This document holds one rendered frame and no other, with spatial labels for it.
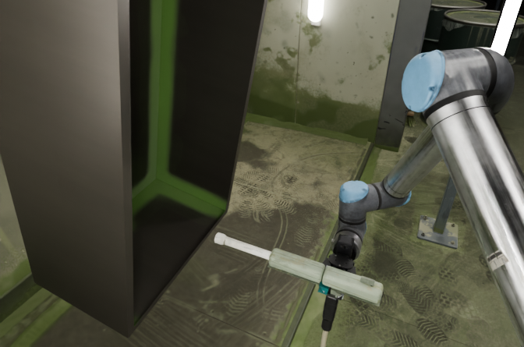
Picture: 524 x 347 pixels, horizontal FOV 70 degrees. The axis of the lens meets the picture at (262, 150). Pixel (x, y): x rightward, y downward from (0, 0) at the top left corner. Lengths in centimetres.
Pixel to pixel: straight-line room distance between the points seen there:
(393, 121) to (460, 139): 213
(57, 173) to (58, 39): 32
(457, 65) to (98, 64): 64
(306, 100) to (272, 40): 53
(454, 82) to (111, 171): 67
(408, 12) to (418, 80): 186
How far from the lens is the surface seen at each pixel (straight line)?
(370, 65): 277
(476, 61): 85
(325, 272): 106
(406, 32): 268
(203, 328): 172
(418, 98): 81
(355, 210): 126
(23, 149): 96
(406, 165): 116
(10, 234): 197
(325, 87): 290
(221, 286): 183
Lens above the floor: 146
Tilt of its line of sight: 31 degrees down
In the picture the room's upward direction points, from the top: straight up
